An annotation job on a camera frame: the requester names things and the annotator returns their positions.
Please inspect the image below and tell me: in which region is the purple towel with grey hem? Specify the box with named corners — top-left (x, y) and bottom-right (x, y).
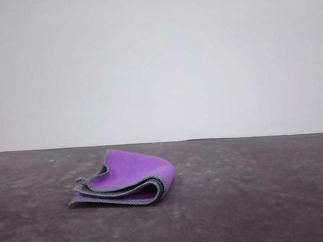
top-left (65, 145), bottom-right (179, 211)

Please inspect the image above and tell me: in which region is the grey table cloth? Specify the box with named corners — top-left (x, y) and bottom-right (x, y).
top-left (0, 132), bottom-right (323, 242)

